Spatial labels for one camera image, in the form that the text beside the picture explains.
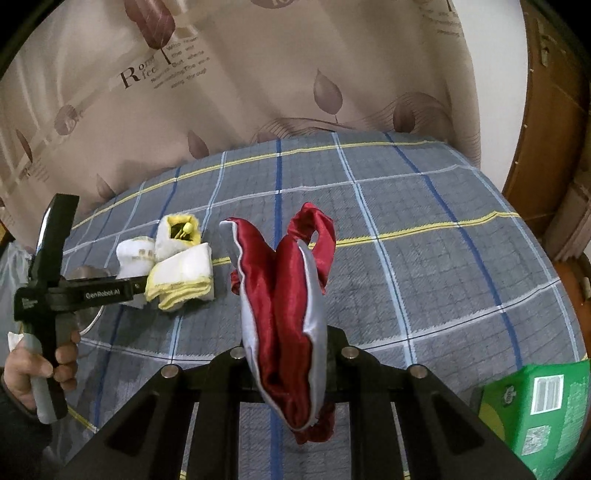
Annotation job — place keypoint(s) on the plain white sock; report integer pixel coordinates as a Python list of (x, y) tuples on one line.
[(134, 258)]

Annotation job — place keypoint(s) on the brown wooden door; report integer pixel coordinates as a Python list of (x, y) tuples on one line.
[(545, 138)]

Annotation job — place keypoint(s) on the green cardboard box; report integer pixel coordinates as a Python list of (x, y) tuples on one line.
[(531, 415)]

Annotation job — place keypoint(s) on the grey plaid bed sheet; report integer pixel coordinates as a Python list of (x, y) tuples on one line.
[(415, 254)]

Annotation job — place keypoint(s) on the red and white satin cloth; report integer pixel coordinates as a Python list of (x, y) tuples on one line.
[(277, 323)]

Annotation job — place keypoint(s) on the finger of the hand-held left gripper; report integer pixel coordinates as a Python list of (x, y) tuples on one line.
[(137, 295)]

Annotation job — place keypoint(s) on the small metal bowl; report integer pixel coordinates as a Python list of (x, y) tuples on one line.
[(91, 271)]

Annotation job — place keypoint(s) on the white sock with yellow lining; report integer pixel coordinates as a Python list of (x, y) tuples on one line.
[(178, 235)]

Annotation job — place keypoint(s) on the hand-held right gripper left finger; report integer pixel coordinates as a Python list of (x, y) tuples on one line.
[(228, 371)]

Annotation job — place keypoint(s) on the beige leaf print curtain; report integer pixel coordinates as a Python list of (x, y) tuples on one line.
[(277, 69)]

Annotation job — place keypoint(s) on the white sock with yellow trim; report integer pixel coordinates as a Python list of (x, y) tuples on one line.
[(182, 277)]

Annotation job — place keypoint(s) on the person's left forearm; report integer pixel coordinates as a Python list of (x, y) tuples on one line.
[(18, 438)]

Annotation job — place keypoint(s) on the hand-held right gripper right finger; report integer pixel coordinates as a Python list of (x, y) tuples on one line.
[(339, 364)]

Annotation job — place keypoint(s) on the person's left hand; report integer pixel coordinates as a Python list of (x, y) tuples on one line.
[(27, 364)]

